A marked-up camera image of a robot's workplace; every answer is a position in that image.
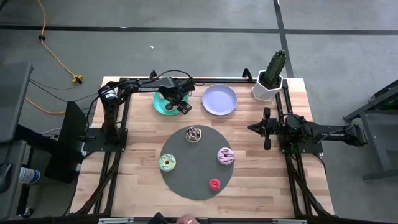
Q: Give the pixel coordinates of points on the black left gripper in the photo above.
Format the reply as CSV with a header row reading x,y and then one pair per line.
x,y
178,93

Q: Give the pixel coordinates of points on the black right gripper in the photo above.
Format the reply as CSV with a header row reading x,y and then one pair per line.
x,y
273,127

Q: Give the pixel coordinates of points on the small brown iced donut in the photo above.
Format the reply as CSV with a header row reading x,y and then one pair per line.
x,y
167,109

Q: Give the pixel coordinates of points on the chocolate iced drizzled donut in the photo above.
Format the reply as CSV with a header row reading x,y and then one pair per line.
x,y
188,134

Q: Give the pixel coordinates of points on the large purple iced donut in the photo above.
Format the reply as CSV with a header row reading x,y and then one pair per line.
x,y
221,160

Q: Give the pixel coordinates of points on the large green iced donut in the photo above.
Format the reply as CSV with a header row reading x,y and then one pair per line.
x,y
164,166

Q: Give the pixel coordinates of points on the small red iced donut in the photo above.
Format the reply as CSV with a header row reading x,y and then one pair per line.
x,y
211,184

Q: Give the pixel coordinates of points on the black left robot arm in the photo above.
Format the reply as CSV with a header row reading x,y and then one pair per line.
x,y
161,82

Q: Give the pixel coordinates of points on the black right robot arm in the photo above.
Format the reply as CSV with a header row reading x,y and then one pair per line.
x,y
329,133

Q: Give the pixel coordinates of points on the teal plate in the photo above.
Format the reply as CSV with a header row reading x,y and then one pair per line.
x,y
159,105

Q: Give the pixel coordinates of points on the white plant pot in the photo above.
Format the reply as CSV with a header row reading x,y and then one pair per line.
x,y
259,91

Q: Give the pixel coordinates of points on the purple plate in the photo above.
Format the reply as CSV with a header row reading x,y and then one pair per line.
x,y
219,99

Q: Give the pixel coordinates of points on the green cactus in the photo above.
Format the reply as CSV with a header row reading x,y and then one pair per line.
x,y
275,70

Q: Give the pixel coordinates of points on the round grey woven placemat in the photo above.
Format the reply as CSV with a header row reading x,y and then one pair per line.
x,y
196,168

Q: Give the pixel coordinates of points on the person's hand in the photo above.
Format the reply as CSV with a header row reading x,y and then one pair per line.
x,y
188,220

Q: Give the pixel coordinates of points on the black flat panel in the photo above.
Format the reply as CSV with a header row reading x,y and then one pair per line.
x,y
66,143

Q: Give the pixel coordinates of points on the grey metal cart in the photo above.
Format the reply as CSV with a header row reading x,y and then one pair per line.
x,y
381,140

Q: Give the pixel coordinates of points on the white bottle blue base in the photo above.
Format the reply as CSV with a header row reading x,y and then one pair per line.
x,y
29,175

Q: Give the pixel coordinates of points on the grey desk top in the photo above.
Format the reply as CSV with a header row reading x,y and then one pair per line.
x,y
12,99

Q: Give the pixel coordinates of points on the black aluminium table frame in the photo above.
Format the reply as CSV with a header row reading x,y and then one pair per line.
x,y
127,115

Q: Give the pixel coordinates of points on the silver metal bracket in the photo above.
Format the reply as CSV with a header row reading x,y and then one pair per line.
x,y
116,221
289,221

